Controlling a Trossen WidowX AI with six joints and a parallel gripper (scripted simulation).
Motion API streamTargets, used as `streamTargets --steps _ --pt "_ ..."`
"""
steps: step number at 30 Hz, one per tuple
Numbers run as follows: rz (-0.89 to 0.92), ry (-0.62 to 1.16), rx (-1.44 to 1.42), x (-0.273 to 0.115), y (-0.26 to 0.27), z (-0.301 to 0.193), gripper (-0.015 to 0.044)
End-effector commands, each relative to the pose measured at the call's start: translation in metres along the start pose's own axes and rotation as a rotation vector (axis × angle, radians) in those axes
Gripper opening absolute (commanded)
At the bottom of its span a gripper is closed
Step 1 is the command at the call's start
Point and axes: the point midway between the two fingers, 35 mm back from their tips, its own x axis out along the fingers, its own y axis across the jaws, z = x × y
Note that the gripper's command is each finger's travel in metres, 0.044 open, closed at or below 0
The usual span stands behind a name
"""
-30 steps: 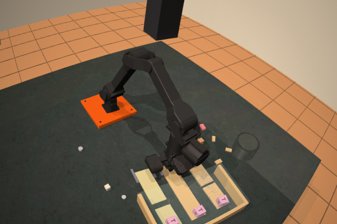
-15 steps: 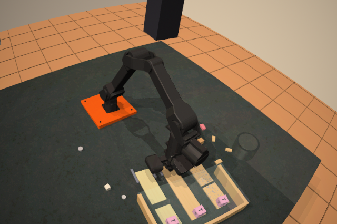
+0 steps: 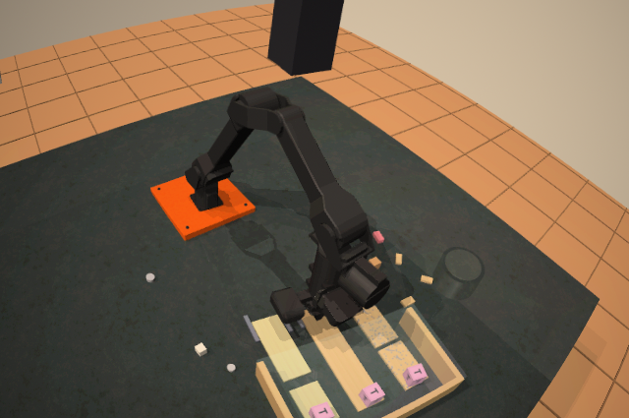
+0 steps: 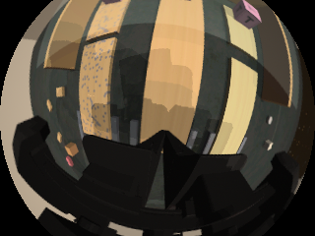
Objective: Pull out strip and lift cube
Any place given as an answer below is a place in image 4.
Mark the small pink block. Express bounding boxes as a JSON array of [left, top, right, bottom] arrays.
[[66, 156, 74, 166]]

